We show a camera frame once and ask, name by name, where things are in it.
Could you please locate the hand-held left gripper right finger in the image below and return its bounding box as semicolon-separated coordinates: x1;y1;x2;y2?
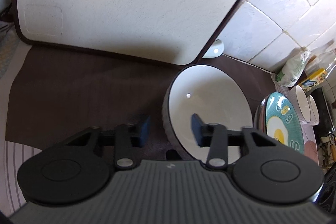
191;113;277;170

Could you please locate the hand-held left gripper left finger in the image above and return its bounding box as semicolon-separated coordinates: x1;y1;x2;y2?
64;115;152;171

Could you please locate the white ribbed bowl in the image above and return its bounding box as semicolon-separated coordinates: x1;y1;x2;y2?
163;64;254;165
305;94;321;126
288;85;310;125

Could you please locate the teal fried egg plate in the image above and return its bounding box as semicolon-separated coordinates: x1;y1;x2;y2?
263;92;305;155

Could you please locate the striped pink brown tablecloth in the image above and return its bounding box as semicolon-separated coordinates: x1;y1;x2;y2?
0;22;324;215

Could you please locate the small white round object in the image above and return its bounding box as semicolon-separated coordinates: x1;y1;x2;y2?
202;40;224;59

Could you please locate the white seasoning bag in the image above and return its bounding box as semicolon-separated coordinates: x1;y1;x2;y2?
276;50;312;88

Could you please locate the white cutting board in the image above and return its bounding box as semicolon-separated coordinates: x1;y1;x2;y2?
12;0;279;66

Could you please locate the black wok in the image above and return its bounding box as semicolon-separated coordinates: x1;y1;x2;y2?
313;87;336;136

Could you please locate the yellow label cooking wine bottle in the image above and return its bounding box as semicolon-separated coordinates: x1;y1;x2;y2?
301;48;336;94

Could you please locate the black gas stove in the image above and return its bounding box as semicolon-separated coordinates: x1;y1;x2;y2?
316;158;336;214

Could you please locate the pan with yellow handle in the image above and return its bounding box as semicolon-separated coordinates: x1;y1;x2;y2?
322;133;336;163

